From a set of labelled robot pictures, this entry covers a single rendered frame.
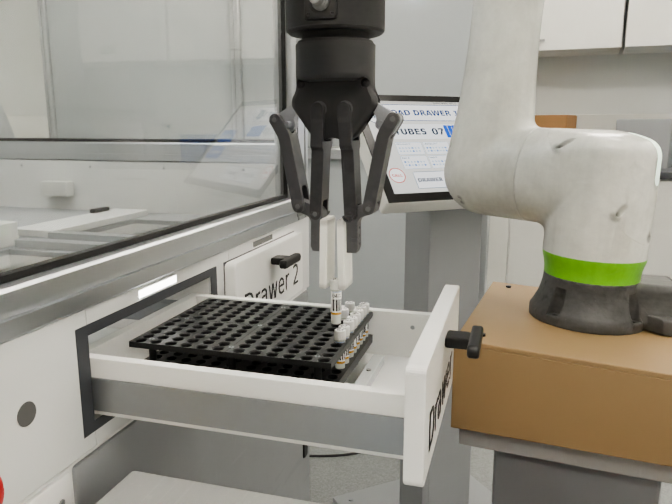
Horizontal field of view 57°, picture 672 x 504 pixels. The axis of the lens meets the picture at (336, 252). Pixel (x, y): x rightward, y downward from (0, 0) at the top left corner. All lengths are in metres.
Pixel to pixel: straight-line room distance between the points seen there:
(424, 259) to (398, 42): 1.02
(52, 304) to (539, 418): 0.53
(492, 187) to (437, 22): 1.51
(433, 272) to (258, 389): 1.03
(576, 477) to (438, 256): 0.81
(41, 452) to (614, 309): 0.66
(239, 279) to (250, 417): 0.35
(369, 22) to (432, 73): 1.74
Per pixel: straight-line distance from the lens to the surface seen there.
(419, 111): 1.57
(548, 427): 0.78
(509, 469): 0.90
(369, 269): 2.44
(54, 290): 0.62
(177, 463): 0.87
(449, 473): 1.83
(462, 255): 1.61
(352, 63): 0.58
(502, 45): 0.91
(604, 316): 0.85
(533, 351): 0.75
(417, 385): 0.52
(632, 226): 0.84
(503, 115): 0.90
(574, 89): 4.24
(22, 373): 0.61
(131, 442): 0.76
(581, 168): 0.82
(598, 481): 0.89
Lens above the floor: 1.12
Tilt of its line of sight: 11 degrees down
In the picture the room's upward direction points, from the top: straight up
